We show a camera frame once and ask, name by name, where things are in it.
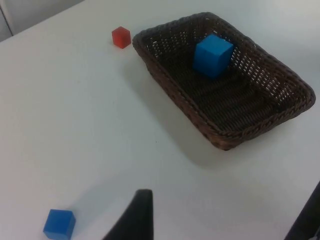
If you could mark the small red cube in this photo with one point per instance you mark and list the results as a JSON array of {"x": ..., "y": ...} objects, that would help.
[{"x": 121, "y": 37}]

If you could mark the large blue cube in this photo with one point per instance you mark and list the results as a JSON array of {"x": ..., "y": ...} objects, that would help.
[{"x": 211, "y": 56}]

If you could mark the small blue cube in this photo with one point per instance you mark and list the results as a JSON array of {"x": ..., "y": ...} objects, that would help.
[{"x": 58, "y": 225}]

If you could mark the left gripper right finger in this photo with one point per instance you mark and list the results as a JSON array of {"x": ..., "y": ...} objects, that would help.
[{"x": 308, "y": 220}]

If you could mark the dark brown wicker basket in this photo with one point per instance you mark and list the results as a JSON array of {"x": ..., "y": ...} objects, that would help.
[{"x": 225, "y": 135}]

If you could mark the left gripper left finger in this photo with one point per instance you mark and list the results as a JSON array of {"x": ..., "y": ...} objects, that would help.
[{"x": 138, "y": 220}]

